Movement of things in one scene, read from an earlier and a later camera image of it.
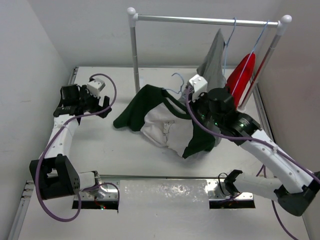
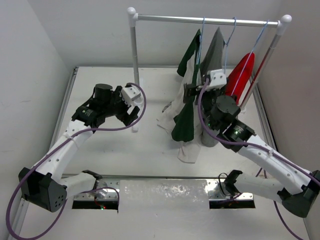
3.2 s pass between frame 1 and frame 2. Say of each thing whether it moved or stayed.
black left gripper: moved
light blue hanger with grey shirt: stayed
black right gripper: stayed
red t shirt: stayed
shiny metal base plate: stayed
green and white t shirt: moved
